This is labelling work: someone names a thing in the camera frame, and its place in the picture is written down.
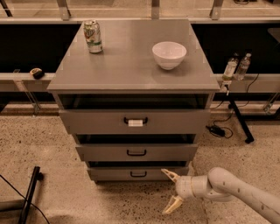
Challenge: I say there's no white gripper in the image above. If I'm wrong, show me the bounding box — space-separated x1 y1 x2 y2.
161 169 209 214

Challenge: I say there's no grey bottom drawer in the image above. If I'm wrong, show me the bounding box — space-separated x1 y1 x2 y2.
87 166 190 182

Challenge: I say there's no grey drawer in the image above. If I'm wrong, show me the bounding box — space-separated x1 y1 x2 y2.
87 166 190 182
76 143 198 162
59 109 210 135

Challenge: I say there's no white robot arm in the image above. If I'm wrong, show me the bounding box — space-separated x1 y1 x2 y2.
161 167 280 224

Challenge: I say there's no grey middle drawer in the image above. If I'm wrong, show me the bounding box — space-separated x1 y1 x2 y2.
76 143 198 162

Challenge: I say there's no grey drawer cabinet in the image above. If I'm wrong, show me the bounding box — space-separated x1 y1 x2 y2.
48 19 219 175

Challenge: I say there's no grey top drawer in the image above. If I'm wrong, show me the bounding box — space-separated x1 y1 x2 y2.
59 109 210 135

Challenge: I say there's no black power adapter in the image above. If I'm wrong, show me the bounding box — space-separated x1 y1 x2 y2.
206 125 225 137

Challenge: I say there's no black stand leg right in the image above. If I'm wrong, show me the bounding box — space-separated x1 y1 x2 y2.
227 94 255 144

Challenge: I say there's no black stand leg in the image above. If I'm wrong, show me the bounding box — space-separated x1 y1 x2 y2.
227 94 255 144
18 166 44 224

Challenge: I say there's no clear bottle green label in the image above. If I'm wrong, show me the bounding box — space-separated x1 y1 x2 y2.
222 57 238 81

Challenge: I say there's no white ceramic bowl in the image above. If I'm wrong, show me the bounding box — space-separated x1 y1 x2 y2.
152 41 187 70

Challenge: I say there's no black stand leg left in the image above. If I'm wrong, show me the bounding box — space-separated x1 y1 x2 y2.
18 166 44 224

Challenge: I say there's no clear plastic water bottle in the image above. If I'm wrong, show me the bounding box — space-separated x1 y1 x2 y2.
234 53 251 81

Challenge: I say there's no small black yellow object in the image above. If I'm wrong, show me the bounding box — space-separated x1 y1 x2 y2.
30 67 45 80

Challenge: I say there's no green soda can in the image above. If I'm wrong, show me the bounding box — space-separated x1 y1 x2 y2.
83 20 102 53

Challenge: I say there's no black cable right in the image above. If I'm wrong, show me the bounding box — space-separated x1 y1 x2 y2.
210 73 260 140

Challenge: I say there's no black cable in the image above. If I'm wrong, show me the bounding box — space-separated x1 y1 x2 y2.
0 174 51 224
210 73 260 140

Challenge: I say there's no black cable left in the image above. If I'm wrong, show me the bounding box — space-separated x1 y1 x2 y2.
0 174 51 224

